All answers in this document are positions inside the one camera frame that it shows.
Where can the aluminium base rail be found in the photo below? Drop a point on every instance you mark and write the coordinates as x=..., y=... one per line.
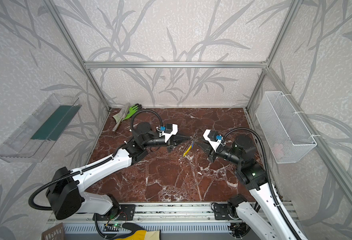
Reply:
x=169, y=218

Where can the keyring with yellow tag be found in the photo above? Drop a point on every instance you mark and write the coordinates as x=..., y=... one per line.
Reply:
x=195, y=139

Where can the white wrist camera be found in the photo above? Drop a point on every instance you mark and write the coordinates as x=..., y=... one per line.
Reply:
x=214, y=138
x=167, y=131

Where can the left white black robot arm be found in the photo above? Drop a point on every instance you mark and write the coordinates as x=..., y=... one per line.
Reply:
x=65, y=195

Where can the black mounting plate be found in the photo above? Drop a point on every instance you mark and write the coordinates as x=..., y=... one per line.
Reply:
x=224, y=211
x=120, y=213

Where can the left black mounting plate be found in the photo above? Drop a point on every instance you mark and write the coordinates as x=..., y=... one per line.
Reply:
x=120, y=213

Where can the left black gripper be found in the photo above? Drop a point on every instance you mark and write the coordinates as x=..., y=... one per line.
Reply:
x=171, y=142

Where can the pink object in basket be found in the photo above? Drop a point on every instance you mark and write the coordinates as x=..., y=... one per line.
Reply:
x=278, y=151

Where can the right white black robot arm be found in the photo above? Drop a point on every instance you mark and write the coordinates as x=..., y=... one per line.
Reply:
x=278, y=224

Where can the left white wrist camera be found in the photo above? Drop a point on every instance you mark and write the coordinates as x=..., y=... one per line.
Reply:
x=167, y=131

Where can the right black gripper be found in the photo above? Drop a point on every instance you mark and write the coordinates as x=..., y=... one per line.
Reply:
x=210, y=151

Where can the brown perforated plastic piece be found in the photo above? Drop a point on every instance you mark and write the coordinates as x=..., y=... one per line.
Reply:
x=55, y=233

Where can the clear plastic wall tray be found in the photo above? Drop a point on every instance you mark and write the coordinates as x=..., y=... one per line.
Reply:
x=32, y=141

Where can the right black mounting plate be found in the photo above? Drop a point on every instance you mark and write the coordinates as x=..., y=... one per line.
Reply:
x=224, y=211

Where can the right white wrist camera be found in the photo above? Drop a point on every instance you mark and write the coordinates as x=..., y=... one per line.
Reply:
x=214, y=138

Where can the grey work glove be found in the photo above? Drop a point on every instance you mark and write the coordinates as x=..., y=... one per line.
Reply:
x=121, y=115

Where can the green black work glove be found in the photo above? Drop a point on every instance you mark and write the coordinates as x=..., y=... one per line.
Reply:
x=132, y=110

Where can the white wire mesh basket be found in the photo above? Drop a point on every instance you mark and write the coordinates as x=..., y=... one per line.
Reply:
x=282, y=124

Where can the yellow black glove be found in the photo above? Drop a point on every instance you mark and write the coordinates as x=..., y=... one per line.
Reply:
x=137, y=233

